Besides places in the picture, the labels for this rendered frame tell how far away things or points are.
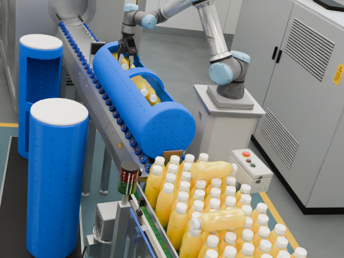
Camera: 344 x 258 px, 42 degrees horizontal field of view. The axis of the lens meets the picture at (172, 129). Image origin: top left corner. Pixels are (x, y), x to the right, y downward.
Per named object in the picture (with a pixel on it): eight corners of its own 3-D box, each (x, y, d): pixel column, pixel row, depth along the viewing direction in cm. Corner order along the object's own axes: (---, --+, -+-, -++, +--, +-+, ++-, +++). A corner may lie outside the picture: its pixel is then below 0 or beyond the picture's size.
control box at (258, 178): (244, 166, 212) (249, 148, 208) (267, 191, 197) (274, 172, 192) (226, 168, 208) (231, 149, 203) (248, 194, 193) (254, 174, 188)
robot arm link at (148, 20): (162, 14, 241) (146, 8, 246) (149, 17, 233) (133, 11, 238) (159, 27, 245) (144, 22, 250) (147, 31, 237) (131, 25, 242)
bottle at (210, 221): (233, 212, 161) (190, 219, 154) (241, 203, 156) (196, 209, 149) (240, 230, 158) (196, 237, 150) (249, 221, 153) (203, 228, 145)
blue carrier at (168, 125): (136, 81, 288) (137, 39, 273) (193, 155, 220) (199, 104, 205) (92, 86, 277) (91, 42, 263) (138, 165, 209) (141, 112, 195)
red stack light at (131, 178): (134, 171, 155) (135, 162, 154) (140, 182, 150) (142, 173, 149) (116, 173, 153) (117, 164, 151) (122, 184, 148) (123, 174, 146)
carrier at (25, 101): (10, 148, 341) (33, 165, 327) (10, 38, 300) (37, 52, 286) (41, 137, 362) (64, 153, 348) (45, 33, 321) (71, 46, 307)
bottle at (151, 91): (144, 90, 253) (155, 104, 239) (133, 88, 249) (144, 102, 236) (149, 79, 250) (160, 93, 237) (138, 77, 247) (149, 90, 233)
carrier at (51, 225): (76, 261, 254) (77, 227, 279) (88, 128, 213) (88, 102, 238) (23, 261, 248) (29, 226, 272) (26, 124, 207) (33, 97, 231)
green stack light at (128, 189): (132, 183, 158) (134, 171, 155) (137, 194, 153) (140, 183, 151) (114, 185, 155) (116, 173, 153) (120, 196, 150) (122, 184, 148)
